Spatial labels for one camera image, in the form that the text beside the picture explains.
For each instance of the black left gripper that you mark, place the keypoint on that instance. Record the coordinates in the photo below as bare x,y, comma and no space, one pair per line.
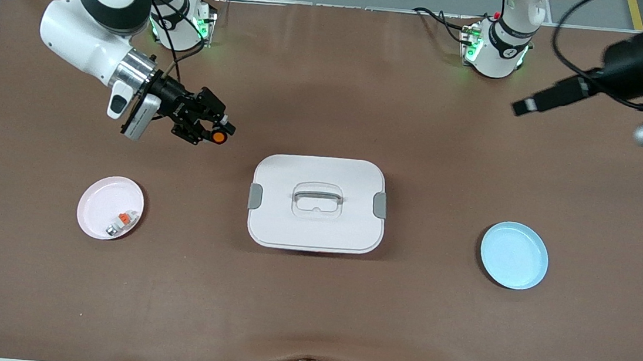
627,64

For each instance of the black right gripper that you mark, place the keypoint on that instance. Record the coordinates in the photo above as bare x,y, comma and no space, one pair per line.
169,93

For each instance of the black switch with orange button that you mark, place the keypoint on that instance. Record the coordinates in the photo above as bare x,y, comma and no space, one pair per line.
219,137

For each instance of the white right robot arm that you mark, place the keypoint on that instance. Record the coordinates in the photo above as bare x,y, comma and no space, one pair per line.
81,39

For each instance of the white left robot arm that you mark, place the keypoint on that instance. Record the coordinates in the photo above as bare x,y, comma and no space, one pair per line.
502,50

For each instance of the round pink plate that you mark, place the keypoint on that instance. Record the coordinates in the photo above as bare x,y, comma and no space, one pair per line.
104,201

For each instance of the white lidded container box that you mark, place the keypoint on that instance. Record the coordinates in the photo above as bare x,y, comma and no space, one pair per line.
317,227

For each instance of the round light blue plate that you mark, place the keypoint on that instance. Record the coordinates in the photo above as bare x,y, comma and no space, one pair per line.
515,255

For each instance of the brown table mat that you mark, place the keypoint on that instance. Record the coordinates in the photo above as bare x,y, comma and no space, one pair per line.
309,309

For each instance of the white switch with orange block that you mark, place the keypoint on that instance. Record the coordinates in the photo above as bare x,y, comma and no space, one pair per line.
123,220

